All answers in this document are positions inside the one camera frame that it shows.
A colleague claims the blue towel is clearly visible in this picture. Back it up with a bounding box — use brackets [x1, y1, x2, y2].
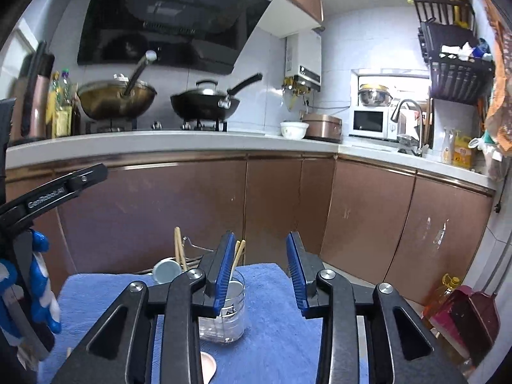
[38, 263, 371, 384]

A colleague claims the red dustpan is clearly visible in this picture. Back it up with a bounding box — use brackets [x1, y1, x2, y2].
[432, 286, 500, 363]

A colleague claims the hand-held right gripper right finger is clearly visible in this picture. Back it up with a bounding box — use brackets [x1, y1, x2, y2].
[285, 231, 468, 384]

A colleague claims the pink ceramic spoon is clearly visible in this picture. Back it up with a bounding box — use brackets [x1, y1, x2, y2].
[200, 351, 217, 384]

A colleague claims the black wall rack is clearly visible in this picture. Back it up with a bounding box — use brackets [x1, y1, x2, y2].
[408, 0, 497, 102]

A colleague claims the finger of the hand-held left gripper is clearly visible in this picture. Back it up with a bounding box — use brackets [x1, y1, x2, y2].
[0, 163, 108, 233]

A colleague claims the metal pot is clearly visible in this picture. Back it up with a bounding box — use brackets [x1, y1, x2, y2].
[357, 84, 393, 107]

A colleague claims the orange hanging cloth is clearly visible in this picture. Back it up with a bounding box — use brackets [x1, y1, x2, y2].
[478, 0, 512, 140]

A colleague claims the white kitchen countertop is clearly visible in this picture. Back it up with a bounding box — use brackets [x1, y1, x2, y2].
[6, 130, 499, 190]

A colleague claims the brass wok with lid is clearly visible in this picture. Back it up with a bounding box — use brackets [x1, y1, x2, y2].
[77, 50, 158, 121]

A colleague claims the brown electric kettle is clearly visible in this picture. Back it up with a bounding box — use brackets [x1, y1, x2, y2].
[10, 40, 54, 142]

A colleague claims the black range hood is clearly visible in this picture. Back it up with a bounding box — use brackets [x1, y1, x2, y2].
[77, 0, 276, 76]

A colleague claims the white bowl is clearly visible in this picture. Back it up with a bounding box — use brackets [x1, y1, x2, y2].
[280, 121, 309, 140]

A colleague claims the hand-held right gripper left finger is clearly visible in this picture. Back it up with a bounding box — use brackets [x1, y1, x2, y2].
[50, 230, 237, 384]

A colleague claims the wire utensil holder clear cup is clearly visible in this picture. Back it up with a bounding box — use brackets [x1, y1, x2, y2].
[136, 235, 246, 345]

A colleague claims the gas stove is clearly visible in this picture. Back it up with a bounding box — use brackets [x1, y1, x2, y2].
[84, 118, 228, 132]

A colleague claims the white ceramic spoon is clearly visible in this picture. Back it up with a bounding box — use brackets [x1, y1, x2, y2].
[222, 280, 245, 313]

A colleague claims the person's left hand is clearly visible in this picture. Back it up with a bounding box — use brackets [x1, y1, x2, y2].
[0, 229, 62, 348]

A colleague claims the group of wooden chopsticks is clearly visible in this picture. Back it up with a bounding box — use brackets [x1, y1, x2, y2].
[174, 227, 246, 284]

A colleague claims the white boxy appliance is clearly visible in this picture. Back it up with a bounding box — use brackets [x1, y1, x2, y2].
[0, 24, 38, 100]

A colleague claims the black wok with lid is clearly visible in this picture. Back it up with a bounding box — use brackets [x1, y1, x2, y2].
[170, 73, 264, 123]

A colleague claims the white water heater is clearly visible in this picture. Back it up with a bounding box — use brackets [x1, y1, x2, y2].
[285, 30, 323, 92]

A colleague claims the white microwave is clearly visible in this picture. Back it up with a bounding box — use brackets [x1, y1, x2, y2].
[349, 105, 396, 141]

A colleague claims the brown rice cooker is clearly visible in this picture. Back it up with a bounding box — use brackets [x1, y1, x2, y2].
[301, 113, 343, 142]

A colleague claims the yellow detergent bottle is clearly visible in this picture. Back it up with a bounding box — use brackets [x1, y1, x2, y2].
[452, 134, 473, 169]

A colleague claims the metal faucet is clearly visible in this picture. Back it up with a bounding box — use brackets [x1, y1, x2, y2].
[390, 99, 427, 156]

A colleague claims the clear yellow oil bottle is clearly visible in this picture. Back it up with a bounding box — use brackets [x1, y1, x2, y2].
[48, 70, 75, 139]

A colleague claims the light blue ceramic spoon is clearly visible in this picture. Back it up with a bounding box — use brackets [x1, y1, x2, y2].
[153, 258, 182, 284]

